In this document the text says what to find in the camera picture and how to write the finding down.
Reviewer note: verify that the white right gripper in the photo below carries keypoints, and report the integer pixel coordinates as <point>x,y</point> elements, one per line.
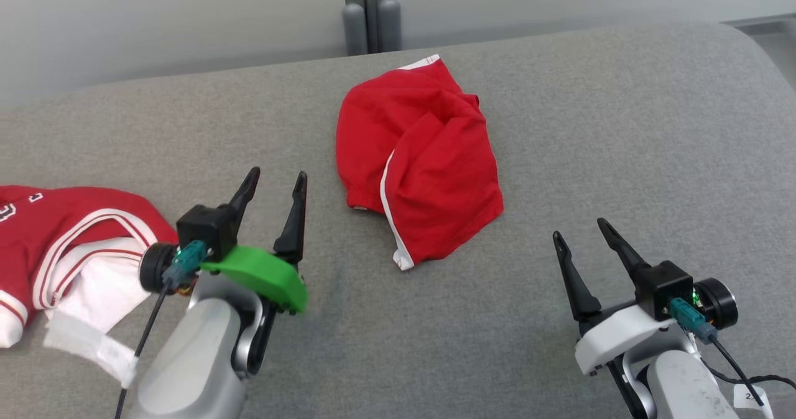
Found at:
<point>612,338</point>

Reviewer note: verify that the grey fabric sofa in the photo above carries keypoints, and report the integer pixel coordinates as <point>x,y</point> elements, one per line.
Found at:
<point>591,127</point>

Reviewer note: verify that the grey cylindrical bumper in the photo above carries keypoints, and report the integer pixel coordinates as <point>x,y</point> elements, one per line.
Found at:
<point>390,24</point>
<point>354,30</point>

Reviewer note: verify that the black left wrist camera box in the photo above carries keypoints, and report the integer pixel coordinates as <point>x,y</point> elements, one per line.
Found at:
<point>208,229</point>

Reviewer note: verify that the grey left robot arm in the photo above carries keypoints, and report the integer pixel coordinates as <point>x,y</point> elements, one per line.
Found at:
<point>186,363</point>

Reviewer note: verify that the red shorts white trim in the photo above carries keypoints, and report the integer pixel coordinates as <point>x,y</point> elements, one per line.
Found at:
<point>435,170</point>

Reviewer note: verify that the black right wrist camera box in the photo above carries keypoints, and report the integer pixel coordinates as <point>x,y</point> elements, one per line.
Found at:
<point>662,285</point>

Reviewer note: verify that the red and white jersey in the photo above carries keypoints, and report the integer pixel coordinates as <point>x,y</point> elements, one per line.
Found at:
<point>62,226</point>

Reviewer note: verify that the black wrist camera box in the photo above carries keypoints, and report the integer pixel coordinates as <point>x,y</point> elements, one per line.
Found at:
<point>208,229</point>
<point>662,285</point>

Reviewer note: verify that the black round left wrist motor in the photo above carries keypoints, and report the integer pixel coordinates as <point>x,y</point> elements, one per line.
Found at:
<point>154,268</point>

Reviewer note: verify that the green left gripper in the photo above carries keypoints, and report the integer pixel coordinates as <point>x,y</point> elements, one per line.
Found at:
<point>261,273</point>

